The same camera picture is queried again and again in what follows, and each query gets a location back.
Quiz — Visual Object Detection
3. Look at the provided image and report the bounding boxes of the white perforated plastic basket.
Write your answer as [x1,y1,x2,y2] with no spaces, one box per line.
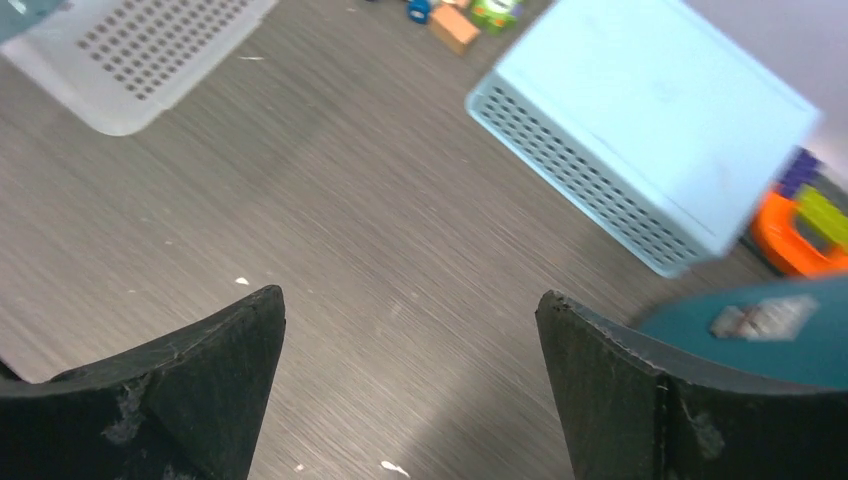
[1,1,276,136]

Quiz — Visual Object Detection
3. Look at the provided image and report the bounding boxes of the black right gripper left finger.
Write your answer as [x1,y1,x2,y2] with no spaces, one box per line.
[1,285,286,479]

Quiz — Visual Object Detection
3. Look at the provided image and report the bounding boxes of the orange purple toy blocks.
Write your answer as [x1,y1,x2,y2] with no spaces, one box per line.
[742,148,847,277]

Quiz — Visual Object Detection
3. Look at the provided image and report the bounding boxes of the teal round bucket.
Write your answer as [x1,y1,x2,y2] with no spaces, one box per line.
[638,276,847,389]

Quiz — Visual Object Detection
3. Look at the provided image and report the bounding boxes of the light blue perforated basket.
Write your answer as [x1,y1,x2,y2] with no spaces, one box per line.
[466,1,820,277]

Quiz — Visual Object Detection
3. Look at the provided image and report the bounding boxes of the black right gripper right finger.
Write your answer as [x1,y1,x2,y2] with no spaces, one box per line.
[535,290,847,479]

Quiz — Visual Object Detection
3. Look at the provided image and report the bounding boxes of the tan wooden toy block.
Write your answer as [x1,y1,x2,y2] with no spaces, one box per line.
[428,4,480,56]

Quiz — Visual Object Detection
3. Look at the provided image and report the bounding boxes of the green monster toy block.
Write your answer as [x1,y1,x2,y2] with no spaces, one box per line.
[470,0,524,34]

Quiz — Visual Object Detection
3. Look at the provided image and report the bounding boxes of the teal transparent plastic tub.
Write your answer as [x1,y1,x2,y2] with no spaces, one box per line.
[0,0,64,43]

